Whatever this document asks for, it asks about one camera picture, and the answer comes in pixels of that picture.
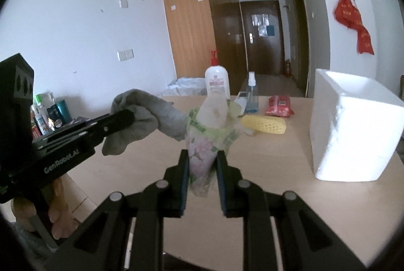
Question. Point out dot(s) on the white remote control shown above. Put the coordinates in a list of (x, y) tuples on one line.
[(241, 99)]

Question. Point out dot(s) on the wooden wardrobe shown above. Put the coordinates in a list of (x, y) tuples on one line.
[(186, 21)]

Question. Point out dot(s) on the white bottle green cap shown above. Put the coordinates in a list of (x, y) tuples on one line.
[(42, 116)]

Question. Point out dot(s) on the white wall switch panel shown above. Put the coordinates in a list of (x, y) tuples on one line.
[(125, 55)]

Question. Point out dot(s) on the papers on door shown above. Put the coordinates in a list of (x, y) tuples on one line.
[(262, 25)]

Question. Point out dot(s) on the red snack packet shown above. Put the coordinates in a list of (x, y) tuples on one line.
[(279, 106)]

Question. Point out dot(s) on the grey sock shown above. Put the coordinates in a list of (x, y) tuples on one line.
[(148, 113)]

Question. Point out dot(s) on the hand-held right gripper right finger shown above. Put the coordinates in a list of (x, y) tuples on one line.
[(221, 182)]

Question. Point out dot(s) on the white plastic bag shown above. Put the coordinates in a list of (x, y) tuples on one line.
[(186, 86)]

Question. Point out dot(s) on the white bottle red pump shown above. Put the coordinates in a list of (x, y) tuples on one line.
[(216, 81)]

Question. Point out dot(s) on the white foam box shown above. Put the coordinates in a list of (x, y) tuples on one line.
[(347, 138)]

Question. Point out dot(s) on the clear spray bottle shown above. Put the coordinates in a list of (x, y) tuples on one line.
[(251, 97)]

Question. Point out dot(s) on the brown side door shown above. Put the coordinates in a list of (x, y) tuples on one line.
[(301, 47)]

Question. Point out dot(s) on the dark brown entrance door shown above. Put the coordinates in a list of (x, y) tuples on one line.
[(262, 53)]

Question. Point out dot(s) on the green floral tissue pack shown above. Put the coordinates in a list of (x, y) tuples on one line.
[(202, 157)]

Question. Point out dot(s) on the teal canister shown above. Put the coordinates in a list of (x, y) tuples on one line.
[(64, 111)]

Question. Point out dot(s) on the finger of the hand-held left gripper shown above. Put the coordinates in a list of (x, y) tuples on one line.
[(116, 122)]

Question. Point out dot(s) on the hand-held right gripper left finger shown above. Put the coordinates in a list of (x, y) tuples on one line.
[(184, 182)]

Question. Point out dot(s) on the white wall socket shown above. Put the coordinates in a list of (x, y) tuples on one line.
[(123, 3)]

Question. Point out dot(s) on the person's left hand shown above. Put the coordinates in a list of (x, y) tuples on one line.
[(61, 217)]

